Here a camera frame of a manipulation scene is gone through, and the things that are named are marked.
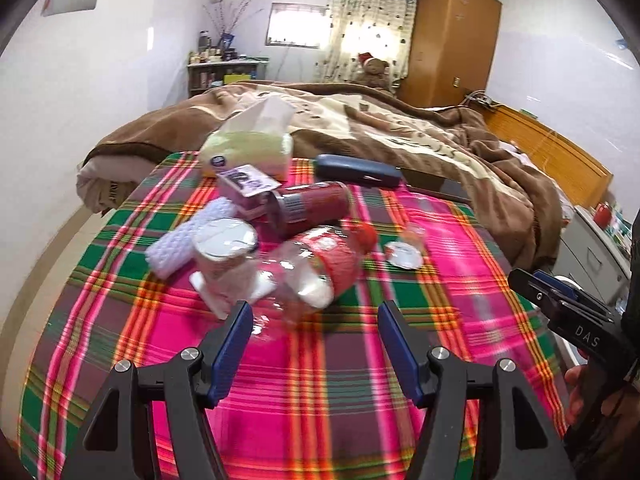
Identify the wooden bed headboard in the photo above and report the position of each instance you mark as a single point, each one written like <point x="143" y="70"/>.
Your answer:
<point x="555" y="155"/>

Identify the black smartphone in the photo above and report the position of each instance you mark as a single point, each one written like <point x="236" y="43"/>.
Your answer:
<point x="440" y="187"/>

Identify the brown teddy bear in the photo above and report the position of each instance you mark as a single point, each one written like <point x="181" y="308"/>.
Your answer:
<point x="374" y="72"/>

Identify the yellow-green tissue pack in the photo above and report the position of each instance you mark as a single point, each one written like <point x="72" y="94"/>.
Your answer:
<point x="245" y="147"/>

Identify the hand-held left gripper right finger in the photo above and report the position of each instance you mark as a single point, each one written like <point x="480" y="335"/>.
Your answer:
<point x="400" y="355"/>

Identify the clear plastic bottle red label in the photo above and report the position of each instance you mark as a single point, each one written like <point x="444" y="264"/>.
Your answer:
<point x="320" y="270"/>

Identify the white foam fruit net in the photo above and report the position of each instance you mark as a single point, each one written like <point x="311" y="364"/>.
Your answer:
<point x="175" y="240"/>

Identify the plaid tablecloth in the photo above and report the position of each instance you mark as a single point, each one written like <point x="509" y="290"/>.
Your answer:
<point x="325" y="400"/>

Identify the small clear lid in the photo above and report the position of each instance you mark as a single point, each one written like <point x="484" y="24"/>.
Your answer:
<point x="405" y="255"/>

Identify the power strip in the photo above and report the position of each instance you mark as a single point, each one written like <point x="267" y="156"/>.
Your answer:
<point x="480" y="99"/>

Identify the grey nightstand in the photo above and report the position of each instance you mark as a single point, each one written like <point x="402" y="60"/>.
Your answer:
<point x="590" y="255"/>

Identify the small purple carton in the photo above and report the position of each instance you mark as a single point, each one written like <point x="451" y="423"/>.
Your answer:
<point x="245" y="185"/>

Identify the brown beige blanket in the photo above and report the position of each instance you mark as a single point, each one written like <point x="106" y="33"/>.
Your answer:
<point x="425" y="135"/>

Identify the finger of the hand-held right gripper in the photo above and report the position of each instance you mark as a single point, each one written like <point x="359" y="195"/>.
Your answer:
<point x="535" y="295"/>
<point x="560" y="285"/>

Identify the vase with dry branches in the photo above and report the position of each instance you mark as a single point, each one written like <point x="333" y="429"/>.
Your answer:
<point x="225" y="25"/>

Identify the small window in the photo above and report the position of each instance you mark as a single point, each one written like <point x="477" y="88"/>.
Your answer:
<point x="295" y="25"/>

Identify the cluttered shelf unit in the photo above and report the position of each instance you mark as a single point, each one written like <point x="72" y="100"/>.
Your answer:
<point x="220" y="75"/>

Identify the wooden wardrobe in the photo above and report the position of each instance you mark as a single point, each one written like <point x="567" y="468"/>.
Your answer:
<point x="450" y="40"/>

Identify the heart print curtain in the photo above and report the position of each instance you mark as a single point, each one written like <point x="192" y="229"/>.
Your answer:
<point x="360" y="20"/>

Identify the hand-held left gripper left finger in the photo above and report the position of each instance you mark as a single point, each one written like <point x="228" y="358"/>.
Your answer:
<point x="227" y="355"/>

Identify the white plastic cup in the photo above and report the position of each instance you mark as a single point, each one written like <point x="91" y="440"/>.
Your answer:
<point x="225" y="260"/>

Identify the dark blue glasses case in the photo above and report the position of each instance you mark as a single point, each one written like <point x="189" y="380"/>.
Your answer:
<point x="355" y="170"/>

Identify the red drink can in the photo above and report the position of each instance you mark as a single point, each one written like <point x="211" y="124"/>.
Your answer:
<point x="315" y="205"/>

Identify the person's right hand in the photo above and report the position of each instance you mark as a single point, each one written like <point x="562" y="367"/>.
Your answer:
<point x="577" y="395"/>

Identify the red cup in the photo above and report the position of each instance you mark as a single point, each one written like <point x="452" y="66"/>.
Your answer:
<point x="601" y="215"/>

